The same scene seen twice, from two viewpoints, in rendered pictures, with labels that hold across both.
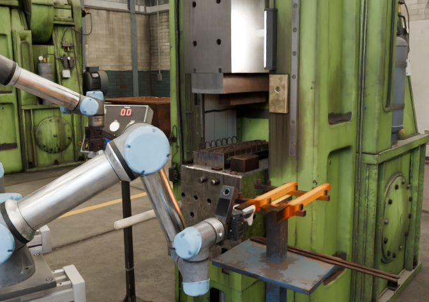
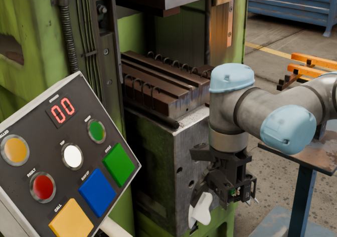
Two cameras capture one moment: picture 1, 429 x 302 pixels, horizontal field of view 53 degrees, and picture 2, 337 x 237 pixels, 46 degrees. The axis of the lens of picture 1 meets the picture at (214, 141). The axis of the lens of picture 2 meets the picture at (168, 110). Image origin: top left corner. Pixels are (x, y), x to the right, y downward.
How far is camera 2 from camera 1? 2.34 m
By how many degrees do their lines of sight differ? 81
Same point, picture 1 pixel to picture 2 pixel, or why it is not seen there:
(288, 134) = (227, 24)
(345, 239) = not seen: hidden behind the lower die
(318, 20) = not seen: outside the picture
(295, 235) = not seen: hidden behind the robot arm
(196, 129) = (107, 76)
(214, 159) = (199, 95)
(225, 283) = (224, 215)
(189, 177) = (189, 139)
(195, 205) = (195, 168)
